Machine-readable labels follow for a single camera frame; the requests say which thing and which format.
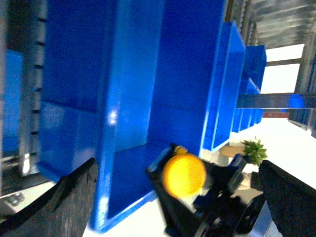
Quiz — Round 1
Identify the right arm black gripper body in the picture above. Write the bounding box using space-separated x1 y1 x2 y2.
158 154 274 237

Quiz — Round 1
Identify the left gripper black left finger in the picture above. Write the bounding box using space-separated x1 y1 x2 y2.
0 158 98 237

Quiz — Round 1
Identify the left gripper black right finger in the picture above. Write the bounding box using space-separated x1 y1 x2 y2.
259 160 316 237

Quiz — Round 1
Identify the yellow mushroom push button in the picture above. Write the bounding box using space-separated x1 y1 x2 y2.
147 143 213 198

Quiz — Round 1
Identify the green potted plant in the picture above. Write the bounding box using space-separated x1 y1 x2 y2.
241 137 268 166

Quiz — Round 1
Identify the blue middle plastic bin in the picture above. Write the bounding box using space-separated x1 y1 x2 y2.
203 21 245 152

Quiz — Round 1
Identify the blue plastic bin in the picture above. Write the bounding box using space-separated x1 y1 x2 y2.
232 45 267 133
203 21 245 152
37 0 226 234

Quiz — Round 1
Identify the blue right plastic bin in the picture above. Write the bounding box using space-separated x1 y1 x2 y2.
232 45 267 133

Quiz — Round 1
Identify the blue left plastic bin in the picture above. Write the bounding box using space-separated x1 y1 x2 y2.
37 0 226 234

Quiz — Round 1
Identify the front metal shelf rail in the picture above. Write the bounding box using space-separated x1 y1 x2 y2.
237 93 316 109

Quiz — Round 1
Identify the perforated metal upright post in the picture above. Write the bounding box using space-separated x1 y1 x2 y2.
0 0 47 173

